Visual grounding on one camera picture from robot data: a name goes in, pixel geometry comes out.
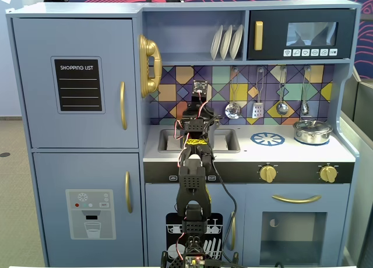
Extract gray sink basin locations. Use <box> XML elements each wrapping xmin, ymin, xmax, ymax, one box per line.
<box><xmin>157</xmin><ymin>128</ymin><xmax>241</xmax><ymax>154</ymax></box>

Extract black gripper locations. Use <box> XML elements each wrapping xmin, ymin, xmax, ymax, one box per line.
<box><xmin>182</xmin><ymin>94</ymin><xmax>216</xmax><ymax>122</ymax></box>

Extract blue oven door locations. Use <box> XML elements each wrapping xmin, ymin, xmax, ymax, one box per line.
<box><xmin>244</xmin><ymin>184</ymin><xmax>350</xmax><ymax>267</ymax></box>

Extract black red robot base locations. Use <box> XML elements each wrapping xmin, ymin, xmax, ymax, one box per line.
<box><xmin>160</xmin><ymin>249</ymin><xmax>240</xmax><ymax>268</ymax></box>

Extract gold oven handle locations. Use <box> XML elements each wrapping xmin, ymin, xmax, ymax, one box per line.
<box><xmin>271</xmin><ymin>194</ymin><xmax>322</xmax><ymax>204</ymax></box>

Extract gold microwave handle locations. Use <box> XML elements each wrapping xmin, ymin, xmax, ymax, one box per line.
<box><xmin>254</xmin><ymin>20</ymin><xmax>264</xmax><ymax>51</ymax></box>

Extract gray plastic pot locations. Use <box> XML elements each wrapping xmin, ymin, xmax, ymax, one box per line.
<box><xmin>179</xmin><ymin>121</ymin><xmax>221</xmax><ymax>150</ymax></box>

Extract short gold freezer handle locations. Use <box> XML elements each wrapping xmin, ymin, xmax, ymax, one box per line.
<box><xmin>124</xmin><ymin>171</ymin><xmax>133</xmax><ymax>214</ymax></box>

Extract white toy plate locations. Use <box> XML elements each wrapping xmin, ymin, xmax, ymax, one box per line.
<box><xmin>229</xmin><ymin>24</ymin><xmax>244</xmax><ymax>60</ymax></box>
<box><xmin>219</xmin><ymin>24</ymin><xmax>233</xmax><ymax>61</ymax></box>
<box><xmin>210</xmin><ymin>24</ymin><xmax>224</xmax><ymax>61</ymax></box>

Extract gold toy telephone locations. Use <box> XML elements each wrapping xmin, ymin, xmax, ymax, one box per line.
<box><xmin>138</xmin><ymin>34</ymin><xmax>163</xmax><ymax>98</ymax></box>

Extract small metal spoon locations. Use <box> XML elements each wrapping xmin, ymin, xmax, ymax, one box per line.
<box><xmin>300</xmin><ymin>66</ymin><xmax>311</xmax><ymax>115</ymax></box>

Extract gold dishwasher handle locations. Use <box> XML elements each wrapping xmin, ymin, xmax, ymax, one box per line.
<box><xmin>230</xmin><ymin>211</ymin><xmax>237</xmax><ymax>251</ymax></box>

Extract black shopping list board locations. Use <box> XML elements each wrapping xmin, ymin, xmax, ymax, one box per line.
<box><xmin>51</xmin><ymin>56</ymin><xmax>106</xmax><ymax>115</ymax></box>

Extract blue dishwasher door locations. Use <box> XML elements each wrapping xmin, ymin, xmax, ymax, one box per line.
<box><xmin>145</xmin><ymin>183</ymin><xmax>245</xmax><ymax>267</ymax></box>

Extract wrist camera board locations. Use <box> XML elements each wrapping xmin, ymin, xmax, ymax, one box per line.
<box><xmin>192</xmin><ymin>80</ymin><xmax>209</xmax><ymax>96</ymax></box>

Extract metal ladle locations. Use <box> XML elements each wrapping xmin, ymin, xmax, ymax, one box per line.
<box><xmin>275</xmin><ymin>66</ymin><xmax>289</xmax><ymax>116</ymax></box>

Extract long gold fridge handle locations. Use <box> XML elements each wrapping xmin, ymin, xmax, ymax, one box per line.
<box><xmin>119</xmin><ymin>81</ymin><xmax>128</xmax><ymax>131</ymax></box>

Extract metal slotted spatula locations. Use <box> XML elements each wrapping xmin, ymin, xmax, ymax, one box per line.
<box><xmin>251</xmin><ymin>67</ymin><xmax>266</xmax><ymax>119</ymax></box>

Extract dark microwave door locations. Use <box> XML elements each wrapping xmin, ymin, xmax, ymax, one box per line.
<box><xmin>247</xmin><ymin>8</ymin><xmax>357</xmax><ymax>61</ymax></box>

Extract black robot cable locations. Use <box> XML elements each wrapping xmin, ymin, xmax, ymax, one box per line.
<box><xmin>203</xmin><ymin>151</ymin><xmax>237</xmax><ymax>266</ymax></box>

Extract blue fridge door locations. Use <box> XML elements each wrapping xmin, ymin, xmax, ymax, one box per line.
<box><xmin>12</xmin><ymin>17</ymin><xmax>139</xmax><ymax>149</ymax></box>

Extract gold stove knob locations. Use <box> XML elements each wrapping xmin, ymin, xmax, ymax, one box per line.
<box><xmin>258</xmin><ymin>164</ymin><xmax>277</xmax><ymax>184</ymax></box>
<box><xmin>319</xmin><ymin>164</ymin><xmax>339</xmax><ymax>184</ymax></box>

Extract blue freezer door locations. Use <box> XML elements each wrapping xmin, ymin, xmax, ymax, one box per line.
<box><xmin>32</xmin><ymin>152</ymin><xmax>145</xmax><ymax>267</ymax></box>

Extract metal skimmer spoon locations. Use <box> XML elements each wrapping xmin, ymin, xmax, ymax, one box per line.
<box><xmin>224</xmin><ymin>67</ymin><xmax>242</xmax><ymax>120</ymax></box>

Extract steel pot with lid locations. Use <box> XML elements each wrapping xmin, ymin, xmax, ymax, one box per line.
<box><xmin>293</xmin><ymin>118</ymin><xmax>333</xmax><ymax>144</ymax></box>

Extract blue wooden toy kitchen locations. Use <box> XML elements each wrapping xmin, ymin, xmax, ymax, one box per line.
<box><xmin>5</xmin><ymin>0</ymin><xmax>362</xmax><ymax>267</ymax></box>

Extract gray desk divider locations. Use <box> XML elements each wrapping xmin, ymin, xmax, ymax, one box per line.
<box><xmin>339</xmin><ymin>68</ymin><xmax>373</xmax><ymax>268</ymax></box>

